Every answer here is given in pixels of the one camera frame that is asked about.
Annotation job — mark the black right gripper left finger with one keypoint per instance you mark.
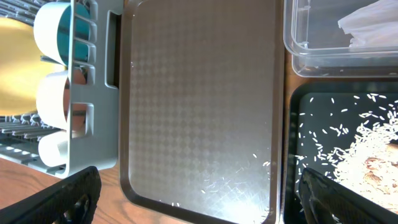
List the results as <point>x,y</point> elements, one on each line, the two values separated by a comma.
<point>72,200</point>

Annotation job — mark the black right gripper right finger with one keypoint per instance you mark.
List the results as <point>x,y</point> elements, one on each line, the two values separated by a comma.
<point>323,200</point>

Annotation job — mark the pale green cup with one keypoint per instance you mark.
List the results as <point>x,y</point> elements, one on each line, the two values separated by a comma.
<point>53,149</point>

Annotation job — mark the white pink bowl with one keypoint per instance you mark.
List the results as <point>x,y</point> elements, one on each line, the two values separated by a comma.
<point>52,100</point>

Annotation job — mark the yellow round plate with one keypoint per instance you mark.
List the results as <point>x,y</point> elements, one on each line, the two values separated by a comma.
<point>21,68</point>

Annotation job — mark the light blue bowl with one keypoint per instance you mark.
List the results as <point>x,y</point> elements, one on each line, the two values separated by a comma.
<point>51,31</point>

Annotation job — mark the white paper napkin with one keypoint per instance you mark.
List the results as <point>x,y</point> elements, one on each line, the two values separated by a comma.
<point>374,25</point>

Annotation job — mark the pile of rice waste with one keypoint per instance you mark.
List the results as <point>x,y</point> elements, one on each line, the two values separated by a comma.
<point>369,167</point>

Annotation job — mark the black waste tray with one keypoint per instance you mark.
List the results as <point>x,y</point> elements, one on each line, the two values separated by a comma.
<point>323,122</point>

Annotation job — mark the clear plastic waste bin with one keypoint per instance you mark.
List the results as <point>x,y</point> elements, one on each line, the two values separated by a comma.
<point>319,48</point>

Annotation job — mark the dark brown serving tray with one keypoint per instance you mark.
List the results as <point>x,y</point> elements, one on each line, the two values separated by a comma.
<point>201,108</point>

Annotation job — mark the grey plastic dish rack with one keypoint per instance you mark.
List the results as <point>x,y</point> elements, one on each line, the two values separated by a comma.
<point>97,143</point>

